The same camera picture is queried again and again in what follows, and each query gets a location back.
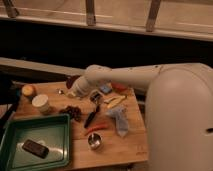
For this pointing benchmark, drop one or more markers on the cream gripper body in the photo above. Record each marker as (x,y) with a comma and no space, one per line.
(74,94)

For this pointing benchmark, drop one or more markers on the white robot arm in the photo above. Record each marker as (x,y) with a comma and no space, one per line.
(178,108)

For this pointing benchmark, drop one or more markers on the white cup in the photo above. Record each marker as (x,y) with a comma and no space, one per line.
(41,102)

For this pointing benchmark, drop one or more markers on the small metal cup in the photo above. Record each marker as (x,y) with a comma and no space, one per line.
(94,141)

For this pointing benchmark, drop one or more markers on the purple bowl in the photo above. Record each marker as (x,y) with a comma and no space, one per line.
(70,80)

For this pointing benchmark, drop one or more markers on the bunch of dark grapes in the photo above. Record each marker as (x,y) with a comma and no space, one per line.
(74,112)

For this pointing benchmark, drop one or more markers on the blue sponge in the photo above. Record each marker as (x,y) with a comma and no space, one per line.
(105,89)

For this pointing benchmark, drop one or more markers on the banana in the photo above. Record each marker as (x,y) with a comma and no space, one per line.
(113,101)

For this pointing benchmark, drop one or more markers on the green plastic tray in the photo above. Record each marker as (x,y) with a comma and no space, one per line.
(53,132)

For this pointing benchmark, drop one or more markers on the yellow apple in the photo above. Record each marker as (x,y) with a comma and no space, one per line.
(29,90)

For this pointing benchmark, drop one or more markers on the orange carrot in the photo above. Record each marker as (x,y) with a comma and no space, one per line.
(96,127)

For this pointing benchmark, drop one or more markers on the orange bowl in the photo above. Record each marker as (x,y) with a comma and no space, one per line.
(118,87)

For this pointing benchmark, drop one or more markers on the wooden table board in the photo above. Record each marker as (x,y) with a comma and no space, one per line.
(115,149)

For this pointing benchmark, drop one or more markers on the dark brown block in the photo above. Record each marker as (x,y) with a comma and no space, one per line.
(35,148)

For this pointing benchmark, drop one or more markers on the black handled utensil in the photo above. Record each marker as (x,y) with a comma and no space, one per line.
(91,116)

